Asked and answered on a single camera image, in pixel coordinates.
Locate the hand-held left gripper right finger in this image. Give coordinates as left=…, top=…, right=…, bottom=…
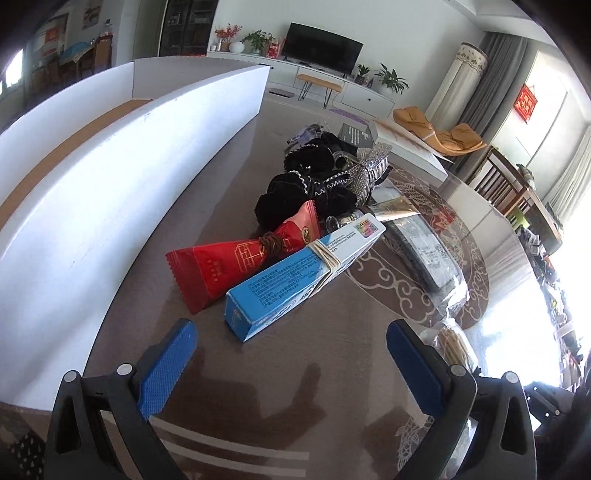
left=385, top=318, right=539, bottom=480

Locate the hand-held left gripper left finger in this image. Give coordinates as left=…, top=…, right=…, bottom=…
left=44, top=318, right=199, bottom=480

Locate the red snack packet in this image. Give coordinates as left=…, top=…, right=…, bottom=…
left=165, top=200, right=321, bottom=315

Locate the blue toothpaste box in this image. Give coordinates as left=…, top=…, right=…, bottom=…
left=225, top=215, right=386, bottom=343

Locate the silver cream tube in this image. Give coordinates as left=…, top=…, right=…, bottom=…
left=325, top=198, right=421, bottom=232

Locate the large white cardboard box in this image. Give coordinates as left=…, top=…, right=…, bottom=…
left=0, top=58, right=271, bottom=411

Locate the clear bag of beige sticks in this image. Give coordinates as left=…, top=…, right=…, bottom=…
left=434, top=322, right=482, bottom=376

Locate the black item in clear bag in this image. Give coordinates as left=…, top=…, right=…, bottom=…
left=383, top=216, right=468, bottom=320

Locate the beige rubber band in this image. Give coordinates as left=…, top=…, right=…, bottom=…
left=307, top=241, right=345, bottom=274

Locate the rhinestone hair claw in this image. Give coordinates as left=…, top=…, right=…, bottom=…
left=338, top=141, right=394, bottom=205

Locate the wooden dining chair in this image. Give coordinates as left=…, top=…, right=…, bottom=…
left=468, top=147, right=533, bottom=219

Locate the black velvet scrunchie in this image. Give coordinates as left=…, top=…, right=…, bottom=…
left=281, top=142, right=339, bottom=177
left=255, top=171, right=366, bottom=232

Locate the white flat cardboard box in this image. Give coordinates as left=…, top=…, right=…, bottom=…
left=372, top=117, right=456, bottom=182

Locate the orange lounge chair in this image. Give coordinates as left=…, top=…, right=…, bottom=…
left=392, top=106, right=488, bottom=158

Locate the black rectangular box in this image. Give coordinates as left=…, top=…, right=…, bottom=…
left=337, top=122, right=380, bottom=149

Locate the clear plastic bag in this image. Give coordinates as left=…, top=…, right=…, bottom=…
left=286, top=124, right=325, bottom=145

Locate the purple floor mat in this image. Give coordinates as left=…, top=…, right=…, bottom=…
left=330, top=107, right=371, bottom=126

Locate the white television cabinet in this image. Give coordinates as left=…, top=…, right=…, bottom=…
left=205, top=50, right=399, bottom=112

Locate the covered standing air conditioner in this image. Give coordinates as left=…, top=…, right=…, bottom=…
left=425, top=42, right=489, bottom=136

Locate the large leafy potted plant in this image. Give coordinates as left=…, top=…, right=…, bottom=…
left=375, top=64, right=410, bottom=96

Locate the wooden bench stool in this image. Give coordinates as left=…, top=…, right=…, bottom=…
left=297, top=73, right=345, bottom=110

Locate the grey curtain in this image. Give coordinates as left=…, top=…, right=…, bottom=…
left=462, top=32, right=539, bottom=149

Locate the blue patterned tablecloth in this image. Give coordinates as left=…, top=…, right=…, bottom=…
left=59, top=41, right=96, bottom=64

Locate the black television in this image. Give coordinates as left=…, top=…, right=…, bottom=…
left=281, top=22, right=364, bottom=75

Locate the green potted plant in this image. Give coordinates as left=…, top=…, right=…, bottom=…
left=242, top=30, right=276, bottom=56

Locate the red flower bouquet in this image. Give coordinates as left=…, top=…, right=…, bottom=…
left=215, top=24, right=243, bottom=51

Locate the dark glass display cabinet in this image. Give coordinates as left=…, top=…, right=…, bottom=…
left=159, top=0, right=221, bottom=58

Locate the brown hair tie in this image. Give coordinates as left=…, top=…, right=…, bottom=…
left=256, top=231, right=286, bottom=257

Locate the red wall decoration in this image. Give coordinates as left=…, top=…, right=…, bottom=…
left=515, top=84, right=537, bottom=123

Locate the framed wall picture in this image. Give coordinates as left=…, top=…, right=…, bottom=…
left=82, top=0, right=103, bottom=29

